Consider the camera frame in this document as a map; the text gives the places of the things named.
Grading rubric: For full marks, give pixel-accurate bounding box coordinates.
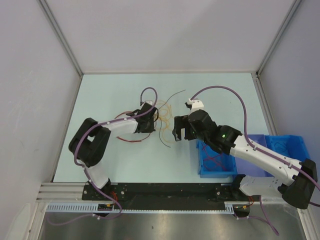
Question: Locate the slotted cable duct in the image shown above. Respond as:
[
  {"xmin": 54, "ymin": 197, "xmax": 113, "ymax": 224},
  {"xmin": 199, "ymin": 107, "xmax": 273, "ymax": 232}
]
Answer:
[{"xmin": 46, "ymin": 202, "xmax": 234, "ymax": 215}]

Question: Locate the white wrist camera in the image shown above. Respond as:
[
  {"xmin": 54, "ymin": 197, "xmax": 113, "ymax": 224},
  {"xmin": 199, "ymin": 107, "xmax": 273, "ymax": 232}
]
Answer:
[
  {"xmin": 140, "ymin": 100, "xmax": 154, "ymax": 106},
  {"xmin": 184, "ymin": 98, "xmax": 205, "ymax": 113}
]

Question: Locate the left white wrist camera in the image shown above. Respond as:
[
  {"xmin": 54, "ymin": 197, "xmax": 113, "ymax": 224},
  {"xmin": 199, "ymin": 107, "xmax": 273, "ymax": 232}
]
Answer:
[{"xmin": 140, "ymin": 100, "xmax": 154, "ymax": 106}]

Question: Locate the purple plastic tray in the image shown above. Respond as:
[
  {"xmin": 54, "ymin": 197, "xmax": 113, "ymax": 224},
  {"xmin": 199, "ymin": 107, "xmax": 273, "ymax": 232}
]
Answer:
[{"xmin": 235, "ymin": 134, "xmax": 273, "ymax": 177}]

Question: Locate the blue plastic bin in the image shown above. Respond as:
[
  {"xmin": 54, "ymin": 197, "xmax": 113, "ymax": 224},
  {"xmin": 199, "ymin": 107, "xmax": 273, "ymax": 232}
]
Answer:
[
  {"xmin": 264, "ymin": 135, "xmax": 310, "ymax": 162},
  {"xmin": 196, "ymin": 140, "xmax": 238, "ymax": 179}
]

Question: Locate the orange wire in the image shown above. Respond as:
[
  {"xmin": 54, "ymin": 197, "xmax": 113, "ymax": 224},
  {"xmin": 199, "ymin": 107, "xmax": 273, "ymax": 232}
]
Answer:
[{"xmin": 154, "ymin": 100, "xmax": 177, "ymax": 145}]

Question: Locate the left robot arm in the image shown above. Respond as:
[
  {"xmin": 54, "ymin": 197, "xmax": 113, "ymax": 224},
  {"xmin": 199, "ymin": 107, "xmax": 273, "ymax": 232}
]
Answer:
[{"xmin": 68, "ymin": 101, "xmax": 158, "ymax": 200}]

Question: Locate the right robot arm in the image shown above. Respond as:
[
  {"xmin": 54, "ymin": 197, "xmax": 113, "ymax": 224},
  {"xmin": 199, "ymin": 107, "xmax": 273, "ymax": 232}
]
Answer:
[{"xmin": 172, "ymin": 109, "xmax": 318, "ymax": 210}]

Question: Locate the brown wire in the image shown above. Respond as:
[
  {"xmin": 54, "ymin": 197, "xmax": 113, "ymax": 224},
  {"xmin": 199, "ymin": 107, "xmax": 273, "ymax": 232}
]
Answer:
[{"xmin": 157, "ymin": 89, "xmax": 186, "ymax": 148}]

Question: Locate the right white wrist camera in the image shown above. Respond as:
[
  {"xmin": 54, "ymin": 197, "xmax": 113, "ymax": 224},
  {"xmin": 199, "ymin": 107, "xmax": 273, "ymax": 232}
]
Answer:
[{"xmin": 184, "ymin": 98, "xmax": 205, "ymax": 113}]

